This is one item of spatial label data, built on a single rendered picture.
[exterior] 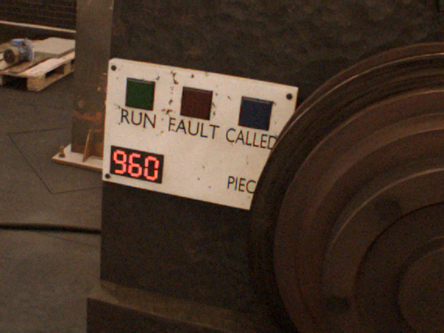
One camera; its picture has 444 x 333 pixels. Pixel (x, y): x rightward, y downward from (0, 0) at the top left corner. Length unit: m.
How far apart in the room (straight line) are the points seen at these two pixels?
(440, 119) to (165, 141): 0.39
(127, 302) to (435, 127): 0.56
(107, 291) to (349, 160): 0.50
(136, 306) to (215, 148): 0.29
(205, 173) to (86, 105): 2.80
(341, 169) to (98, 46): 2.94
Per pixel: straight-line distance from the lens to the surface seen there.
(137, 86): 0.85
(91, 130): 3.66
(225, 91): 0.82
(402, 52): 0.73
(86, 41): 3.55
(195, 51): 0.84
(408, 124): 0.65
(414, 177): 0.61
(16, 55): 5.21
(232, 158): 0.85
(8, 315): 2.42
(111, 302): 0.98
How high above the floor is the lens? 1.44
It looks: 22 degrees down
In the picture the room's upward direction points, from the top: 7 degrees clockwise
